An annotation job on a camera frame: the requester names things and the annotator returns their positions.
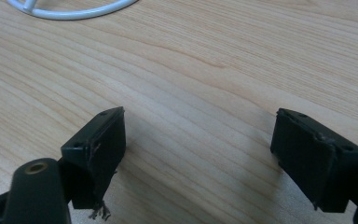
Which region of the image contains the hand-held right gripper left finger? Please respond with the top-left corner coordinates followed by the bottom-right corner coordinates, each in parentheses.
top-left (60, 105), bottom-right (127, 221)

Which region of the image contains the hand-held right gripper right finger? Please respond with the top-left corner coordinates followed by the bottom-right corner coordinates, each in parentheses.
top-left (269, 107), bottom-right (358, 214)

